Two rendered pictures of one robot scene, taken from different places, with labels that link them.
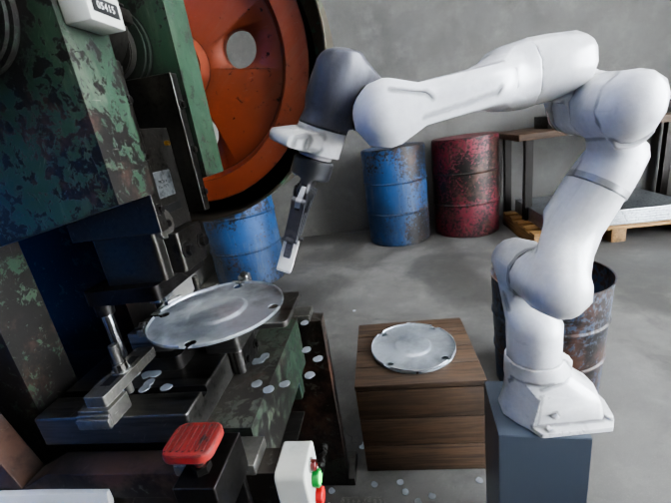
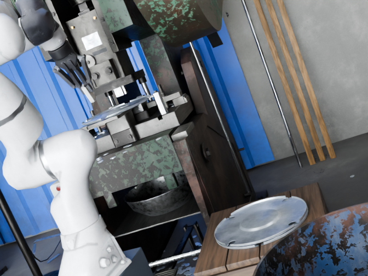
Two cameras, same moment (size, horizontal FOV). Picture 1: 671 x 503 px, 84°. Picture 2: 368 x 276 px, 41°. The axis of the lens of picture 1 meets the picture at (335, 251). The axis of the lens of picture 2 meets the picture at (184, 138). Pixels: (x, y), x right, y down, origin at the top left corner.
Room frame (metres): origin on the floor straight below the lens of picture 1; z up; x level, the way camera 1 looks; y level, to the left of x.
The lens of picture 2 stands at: (1.18, -1.60, 0.94)
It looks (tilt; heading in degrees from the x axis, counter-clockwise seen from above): 11 degrees down; 97
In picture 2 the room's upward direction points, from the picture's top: 22 degrees counter-clockwise
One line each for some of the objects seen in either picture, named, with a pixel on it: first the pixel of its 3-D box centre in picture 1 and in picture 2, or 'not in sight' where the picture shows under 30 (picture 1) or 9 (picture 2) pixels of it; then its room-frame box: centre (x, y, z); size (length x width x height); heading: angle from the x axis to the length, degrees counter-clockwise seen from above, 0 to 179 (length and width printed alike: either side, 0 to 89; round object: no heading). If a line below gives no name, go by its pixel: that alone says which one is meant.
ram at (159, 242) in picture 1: (146, 200); (98, 46); (0.76, 0.36, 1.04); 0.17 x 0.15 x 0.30; 81
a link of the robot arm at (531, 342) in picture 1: (525, 296); (74, 178); (0.73, -0.40, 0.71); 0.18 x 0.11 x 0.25; 178
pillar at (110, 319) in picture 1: (111, 326); (112, 102); (0.70, 0.47, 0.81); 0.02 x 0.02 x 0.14
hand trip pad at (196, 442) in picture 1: (199, 458); not in sight; (0.40, 0.23, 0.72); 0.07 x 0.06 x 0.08; 81
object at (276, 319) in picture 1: (244, 334); (119, 128); (0.74, 0.23, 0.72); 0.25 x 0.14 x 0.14; 81
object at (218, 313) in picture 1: (217, 309); (116, 109); (0.75, 0.27, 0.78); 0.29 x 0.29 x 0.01
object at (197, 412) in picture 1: (177, 355); (136, 127); (0.77, 0.40, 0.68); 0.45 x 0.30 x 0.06; 171
